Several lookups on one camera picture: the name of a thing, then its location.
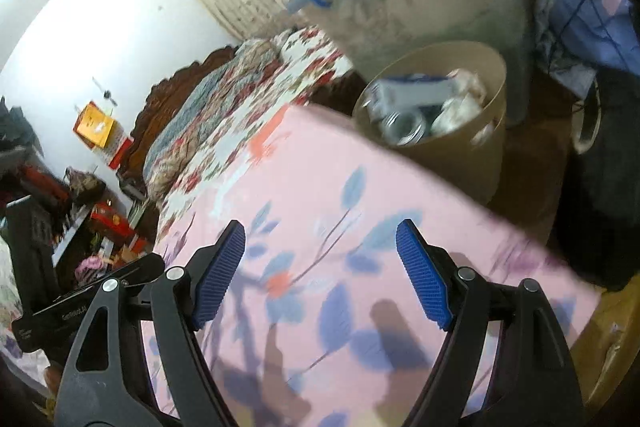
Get metal shelf rack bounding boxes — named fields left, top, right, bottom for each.
left=0, top=104, right=151, bottom=283

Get white printed cloth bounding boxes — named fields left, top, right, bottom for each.
left=0, top=237, right=51, bottom=383

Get clear storage box blue handle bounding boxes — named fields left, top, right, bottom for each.
left=285, top=0, right=531, bottom=128

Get floral quilt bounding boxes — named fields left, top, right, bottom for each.
left=142, top=39, right=286, bottom=202

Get white tissue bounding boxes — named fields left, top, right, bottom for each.
left=450, top=69, right=490, bottom=100

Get yellow wall calendar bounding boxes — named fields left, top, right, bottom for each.
left=72, top=102, right=133, bottom=168

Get red gift box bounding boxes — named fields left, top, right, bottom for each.
left=90, top=202, right=136, bottom=240

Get dark red clothes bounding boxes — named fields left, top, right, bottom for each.
left=10, top=162, right=71, bottom=202

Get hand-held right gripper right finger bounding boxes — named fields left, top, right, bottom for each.
left=395, top=218, right=586, bottom=427

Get pink knit cloth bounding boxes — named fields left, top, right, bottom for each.
left=75, top=256, right=108, bottom=280

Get pink floral bedsheet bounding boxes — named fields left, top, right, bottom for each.
left=142, top=104, right=601, bottom=427

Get beige round bin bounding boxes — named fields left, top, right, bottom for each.
left=351, top=41, right=508, bottom=205

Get brown patterned bag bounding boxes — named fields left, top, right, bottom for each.
left=65, top=167, right=108, bottom=202

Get carved wooden headboard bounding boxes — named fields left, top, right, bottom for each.
left=117, top=44, right=238, bottom=198

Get dark bundle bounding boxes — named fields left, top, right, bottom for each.
left=555, top=67, right=640, bottom=293

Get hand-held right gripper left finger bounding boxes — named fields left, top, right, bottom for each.
left=55, top=219, right=247, bottom=427

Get blue cloth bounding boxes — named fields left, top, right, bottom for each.
left=537, top=0, right=640, bottom=98

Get white red floral bedsheet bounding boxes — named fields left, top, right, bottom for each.
left=157, top=27, right=356, bottom=228

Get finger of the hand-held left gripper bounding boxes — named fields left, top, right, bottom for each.
left=102, top=253, right=166, bottom=288

